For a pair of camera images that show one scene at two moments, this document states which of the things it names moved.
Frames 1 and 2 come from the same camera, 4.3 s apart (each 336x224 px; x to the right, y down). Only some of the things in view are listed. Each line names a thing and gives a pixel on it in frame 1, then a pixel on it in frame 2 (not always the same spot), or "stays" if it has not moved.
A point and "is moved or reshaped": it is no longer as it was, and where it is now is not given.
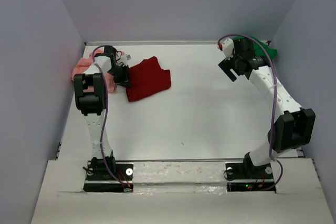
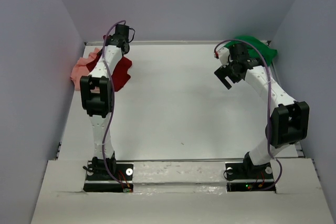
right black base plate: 252,178 stays
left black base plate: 124,172 stays
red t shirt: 147,78 is moved or reshaped
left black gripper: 124,81 → 109,37
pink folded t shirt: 84,63 stays
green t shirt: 258,50 stays
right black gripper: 227,65 → 222,72
